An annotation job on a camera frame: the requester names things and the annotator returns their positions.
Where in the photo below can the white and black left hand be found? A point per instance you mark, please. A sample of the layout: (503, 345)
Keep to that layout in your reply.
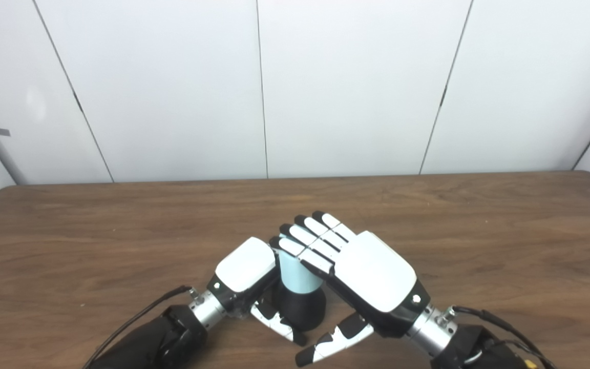
(246, 266)

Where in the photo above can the white and black right hand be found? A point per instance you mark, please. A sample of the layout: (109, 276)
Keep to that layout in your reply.
(372, 271)

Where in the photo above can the black nozzle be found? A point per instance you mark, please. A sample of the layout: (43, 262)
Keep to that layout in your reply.
(302, 310)

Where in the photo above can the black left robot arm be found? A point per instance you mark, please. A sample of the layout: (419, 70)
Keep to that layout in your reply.
(146, 343)

